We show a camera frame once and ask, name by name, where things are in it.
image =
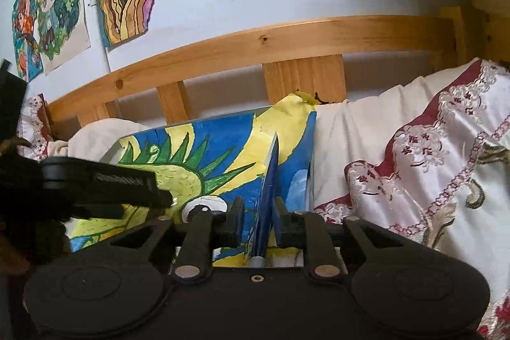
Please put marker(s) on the grey tray with painted lining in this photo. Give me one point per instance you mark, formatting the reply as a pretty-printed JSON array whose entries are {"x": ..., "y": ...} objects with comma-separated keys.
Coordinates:
[{"x": 223, "y": 141}]

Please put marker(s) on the blond figure wall poster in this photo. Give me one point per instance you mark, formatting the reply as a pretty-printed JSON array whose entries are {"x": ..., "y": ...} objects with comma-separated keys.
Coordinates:
[{"x": 59, "y": 13}]

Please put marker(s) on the wooden bed headboard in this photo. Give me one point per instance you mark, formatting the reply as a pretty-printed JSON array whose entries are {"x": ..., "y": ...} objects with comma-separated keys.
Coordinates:
[{"x": 279, "y": 41}]

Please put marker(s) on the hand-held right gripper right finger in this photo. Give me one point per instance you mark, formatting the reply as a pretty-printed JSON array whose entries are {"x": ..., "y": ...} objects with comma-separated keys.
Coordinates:
[{"x": 283, "y": 224}]

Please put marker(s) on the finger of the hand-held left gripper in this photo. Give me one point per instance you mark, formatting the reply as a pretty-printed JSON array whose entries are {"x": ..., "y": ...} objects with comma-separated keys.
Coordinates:
[
  {"x": 95, "y": 213},
  {"x": 119, "y": 184}
]

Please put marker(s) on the floral satin blanket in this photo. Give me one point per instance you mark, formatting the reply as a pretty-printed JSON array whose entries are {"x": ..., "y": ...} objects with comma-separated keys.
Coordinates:
[{"x": 438, "y": 164}]

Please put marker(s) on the teal cartoon wall poster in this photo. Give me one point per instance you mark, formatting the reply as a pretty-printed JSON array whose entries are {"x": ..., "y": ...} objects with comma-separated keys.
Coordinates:
[{"x": 24, "y": 37}]

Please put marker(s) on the cream cloth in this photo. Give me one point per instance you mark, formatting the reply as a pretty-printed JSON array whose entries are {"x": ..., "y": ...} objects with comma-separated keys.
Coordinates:
[{"x": 358, "y": 125}]

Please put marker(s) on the blue snack packet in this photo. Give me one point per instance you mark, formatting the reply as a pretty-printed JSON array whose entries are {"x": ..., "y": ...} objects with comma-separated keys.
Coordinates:
[{"x": 266, "y": 200}]

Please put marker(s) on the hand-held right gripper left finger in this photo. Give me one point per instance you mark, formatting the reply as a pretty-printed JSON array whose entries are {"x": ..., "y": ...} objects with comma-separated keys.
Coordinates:
[{"x": 235, "y": 222}]

